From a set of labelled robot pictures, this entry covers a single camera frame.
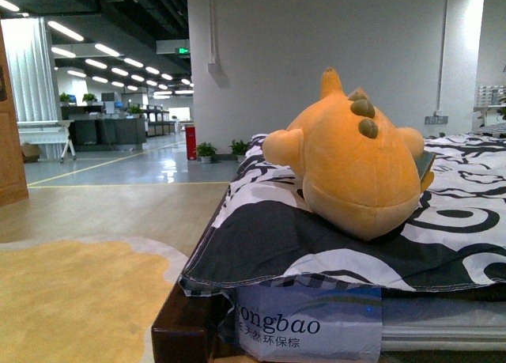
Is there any orange plush dinosaur toy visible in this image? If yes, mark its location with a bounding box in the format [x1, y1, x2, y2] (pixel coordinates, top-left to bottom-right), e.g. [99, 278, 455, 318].
[262, 68, 435, 241]

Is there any right potted green plant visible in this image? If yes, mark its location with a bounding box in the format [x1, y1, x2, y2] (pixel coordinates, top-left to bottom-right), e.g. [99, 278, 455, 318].
[230, 139, 250, 163]

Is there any potted green plant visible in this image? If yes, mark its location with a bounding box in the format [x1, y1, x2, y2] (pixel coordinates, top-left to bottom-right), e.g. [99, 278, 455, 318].
[196, 142, 217, 164]
[230, 139, 250, 163]

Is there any black white patterned bedsheet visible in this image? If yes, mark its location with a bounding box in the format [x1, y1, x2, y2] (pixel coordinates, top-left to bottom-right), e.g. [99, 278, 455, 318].
[179, 133, 505, 296]

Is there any left potted green plant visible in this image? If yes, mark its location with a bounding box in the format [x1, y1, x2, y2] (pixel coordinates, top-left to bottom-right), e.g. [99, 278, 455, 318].
[196, 142, 217, 164]

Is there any red fire extinguisher box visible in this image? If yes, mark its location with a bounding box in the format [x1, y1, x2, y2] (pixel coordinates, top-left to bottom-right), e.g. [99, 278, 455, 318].
[185, 126, 198, 161]

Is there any white plastic-wrapped mattress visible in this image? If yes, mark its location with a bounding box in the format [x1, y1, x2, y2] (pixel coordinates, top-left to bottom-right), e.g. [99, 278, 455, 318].
[223, 285, 505, 362]

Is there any dark reception desk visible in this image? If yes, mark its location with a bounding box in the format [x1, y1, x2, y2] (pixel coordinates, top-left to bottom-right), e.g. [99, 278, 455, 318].
[61, 105, 146, 152]

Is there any small book under plush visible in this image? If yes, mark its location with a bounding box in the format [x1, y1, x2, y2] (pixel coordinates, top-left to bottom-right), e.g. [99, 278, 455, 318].
[414, 150, 436, 181]

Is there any yellow white floor rug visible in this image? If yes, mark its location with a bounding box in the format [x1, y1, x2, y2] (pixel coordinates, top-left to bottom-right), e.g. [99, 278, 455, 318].
[1, 237, 187, 362]

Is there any white folding table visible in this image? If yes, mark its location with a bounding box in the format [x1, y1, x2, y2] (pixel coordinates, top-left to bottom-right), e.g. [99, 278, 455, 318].
[17, 119, 77, 164]

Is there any wooden cabinet at left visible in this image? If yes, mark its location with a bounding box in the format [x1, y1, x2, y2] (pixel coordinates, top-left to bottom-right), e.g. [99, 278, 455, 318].
[1, 35, 28, 206]

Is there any white curtain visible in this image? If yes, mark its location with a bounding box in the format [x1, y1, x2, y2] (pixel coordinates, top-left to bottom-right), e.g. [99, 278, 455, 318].
[1, 17, 61, 121]

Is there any dark brown bed frame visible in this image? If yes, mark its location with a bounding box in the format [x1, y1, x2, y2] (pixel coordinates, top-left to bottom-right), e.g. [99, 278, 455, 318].
[150, 182, 253, 362]

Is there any grey wall socket panel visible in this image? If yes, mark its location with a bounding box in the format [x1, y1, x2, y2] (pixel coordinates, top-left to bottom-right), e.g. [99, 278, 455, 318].
[425, 115, 448, 125]

